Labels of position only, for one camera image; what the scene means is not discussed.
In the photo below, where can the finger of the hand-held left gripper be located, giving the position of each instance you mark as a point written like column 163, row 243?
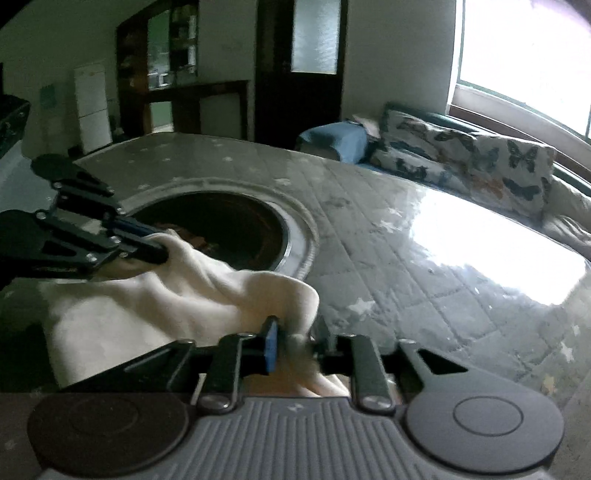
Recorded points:
column 143, row 251
column 129, row 226

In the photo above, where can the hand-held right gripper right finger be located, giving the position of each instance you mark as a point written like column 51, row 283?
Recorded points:
column 321, row 346

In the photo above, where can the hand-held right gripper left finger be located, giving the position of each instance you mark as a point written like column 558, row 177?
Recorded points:
column 271, row 346

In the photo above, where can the cream shirt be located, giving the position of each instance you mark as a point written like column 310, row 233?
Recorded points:
column 138, row 314

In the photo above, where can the round black heater plate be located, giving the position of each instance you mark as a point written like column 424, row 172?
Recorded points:
column 231, row 221

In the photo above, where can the quilted star table cover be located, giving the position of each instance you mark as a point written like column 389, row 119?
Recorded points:
column 392, row 277

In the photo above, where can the white refrigerator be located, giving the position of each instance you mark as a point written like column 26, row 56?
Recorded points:
column 92, row 106

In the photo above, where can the small white appliance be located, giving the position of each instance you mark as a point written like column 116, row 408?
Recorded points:
column 162, row 80

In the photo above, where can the dark wooden console table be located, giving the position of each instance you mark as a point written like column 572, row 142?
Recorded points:
column 207, row 90

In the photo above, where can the dark wooden display cabinet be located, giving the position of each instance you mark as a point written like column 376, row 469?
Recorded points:
column 131, row 55

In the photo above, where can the dark door with frosted glass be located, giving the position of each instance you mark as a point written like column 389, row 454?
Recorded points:
column 277, row 106

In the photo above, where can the blue cushion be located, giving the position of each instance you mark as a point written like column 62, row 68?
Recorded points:
column 332, row 141

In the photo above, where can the beige cloth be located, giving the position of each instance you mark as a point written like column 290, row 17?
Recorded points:
column 364, row 125

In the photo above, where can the green sofa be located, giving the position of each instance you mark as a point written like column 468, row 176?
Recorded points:
column 443, row 119

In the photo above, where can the cream pillow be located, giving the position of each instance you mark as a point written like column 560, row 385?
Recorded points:
column 568, row 217

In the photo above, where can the large window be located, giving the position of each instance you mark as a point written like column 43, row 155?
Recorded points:
column 521, row 55

